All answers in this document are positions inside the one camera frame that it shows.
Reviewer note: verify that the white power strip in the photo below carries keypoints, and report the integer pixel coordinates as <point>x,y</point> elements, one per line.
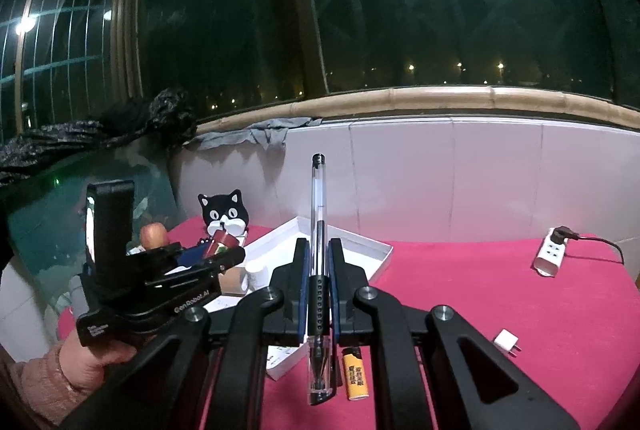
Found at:
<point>550,254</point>

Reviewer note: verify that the brown tape roll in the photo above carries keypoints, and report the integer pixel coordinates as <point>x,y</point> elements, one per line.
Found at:
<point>233,282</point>

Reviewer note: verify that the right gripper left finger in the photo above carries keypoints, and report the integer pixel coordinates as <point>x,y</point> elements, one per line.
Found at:
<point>208,373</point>

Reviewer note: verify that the red table cloth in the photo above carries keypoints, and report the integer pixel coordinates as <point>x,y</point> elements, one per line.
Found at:
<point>579,332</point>

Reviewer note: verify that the white usb charger plug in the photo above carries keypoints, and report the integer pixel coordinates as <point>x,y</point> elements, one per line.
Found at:
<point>507,342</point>

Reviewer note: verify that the white small bottle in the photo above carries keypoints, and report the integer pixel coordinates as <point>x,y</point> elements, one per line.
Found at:
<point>258,275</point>

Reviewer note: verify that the clear black gel pen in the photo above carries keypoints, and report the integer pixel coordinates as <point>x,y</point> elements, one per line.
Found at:
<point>321,384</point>

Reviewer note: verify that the red cylindrical container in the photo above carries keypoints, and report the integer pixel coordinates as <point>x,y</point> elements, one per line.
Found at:
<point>218,243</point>

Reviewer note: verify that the black plastic bag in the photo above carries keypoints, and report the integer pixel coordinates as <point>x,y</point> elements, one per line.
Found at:
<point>168,120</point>

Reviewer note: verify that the grey cloth on ledge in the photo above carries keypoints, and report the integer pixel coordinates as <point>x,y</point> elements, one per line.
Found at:
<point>268,134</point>

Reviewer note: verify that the black cat figure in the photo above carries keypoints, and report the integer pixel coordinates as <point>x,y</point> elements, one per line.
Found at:
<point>225,212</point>

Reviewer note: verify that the yellow lighter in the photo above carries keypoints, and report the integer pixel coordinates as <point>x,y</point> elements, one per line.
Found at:
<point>355,375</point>

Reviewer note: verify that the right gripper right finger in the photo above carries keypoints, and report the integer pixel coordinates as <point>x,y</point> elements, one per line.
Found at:
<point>431,369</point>

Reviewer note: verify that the person's left hand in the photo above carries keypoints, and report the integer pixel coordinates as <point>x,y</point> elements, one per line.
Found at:
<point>84,367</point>

